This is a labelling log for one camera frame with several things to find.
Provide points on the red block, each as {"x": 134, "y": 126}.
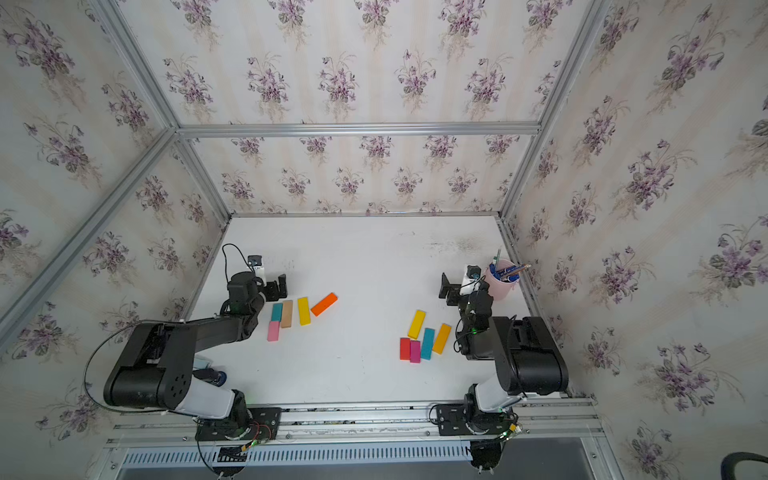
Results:
{"x": 404, "y": 349}

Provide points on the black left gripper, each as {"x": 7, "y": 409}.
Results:
{"x": 273, "y": 288}

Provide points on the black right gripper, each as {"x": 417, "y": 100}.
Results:
{"x": 454, "y": 289}

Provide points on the pink block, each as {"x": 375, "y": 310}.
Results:
{"x": 273, "y": 332}

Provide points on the yellow block right group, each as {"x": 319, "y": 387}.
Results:
{"x": 416, "y": 325}

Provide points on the yellow block left group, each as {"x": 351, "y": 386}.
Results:
{"x": 304, "y": 311}

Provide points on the white vent grille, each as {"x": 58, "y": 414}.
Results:
{"x": 274, "y": 455}

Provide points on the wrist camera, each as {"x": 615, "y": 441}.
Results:
{"x": 255, "y": 263}
{"x": 473, "y": 275}

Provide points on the teal block group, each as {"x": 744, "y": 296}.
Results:
{"x": 276, "y": 314}
{"x": 427, "y": 343}

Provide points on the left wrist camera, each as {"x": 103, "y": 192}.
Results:
{"x": 255, "y": 263}

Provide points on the amber orange block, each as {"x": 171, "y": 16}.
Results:
{"x": 441, "y": 338}

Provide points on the aluminium front rail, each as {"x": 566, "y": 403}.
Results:
{"x": 307, "y": 423}

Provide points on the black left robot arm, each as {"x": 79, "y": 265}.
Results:
{"x": 155, "y": 368}

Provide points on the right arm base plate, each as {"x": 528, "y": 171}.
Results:
{"x": 458, "y": 419}

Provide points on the natural wood block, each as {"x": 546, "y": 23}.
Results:
{"x": 287, "y": 314}

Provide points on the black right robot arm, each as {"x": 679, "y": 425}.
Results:
{"x": 526, "y": 358}

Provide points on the yellow block group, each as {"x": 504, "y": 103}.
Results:
{"x": 416, "y": 325}
{"x": 304, "y": 311}

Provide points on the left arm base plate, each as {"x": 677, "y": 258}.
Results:
{"x": 258, "y": 424}

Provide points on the pink pen cup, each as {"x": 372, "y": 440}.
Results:
{"x": 500, "y": 287}

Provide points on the magenta block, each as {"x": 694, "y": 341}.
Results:
{"x": 415, "y": 351}

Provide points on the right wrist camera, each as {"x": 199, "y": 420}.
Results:
{"x": 473, "y": 275}

